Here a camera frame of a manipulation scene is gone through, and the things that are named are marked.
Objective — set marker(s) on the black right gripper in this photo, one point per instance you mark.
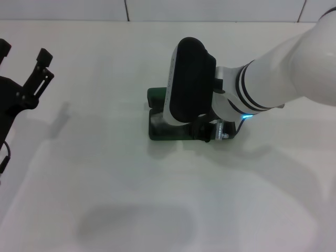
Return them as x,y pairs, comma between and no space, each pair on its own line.
203,131

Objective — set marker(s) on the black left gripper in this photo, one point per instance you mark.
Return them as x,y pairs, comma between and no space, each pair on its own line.
10,102

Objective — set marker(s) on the green glasses case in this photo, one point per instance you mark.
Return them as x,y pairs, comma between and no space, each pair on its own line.
155,97

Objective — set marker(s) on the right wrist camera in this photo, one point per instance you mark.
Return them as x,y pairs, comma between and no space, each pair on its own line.
189,78

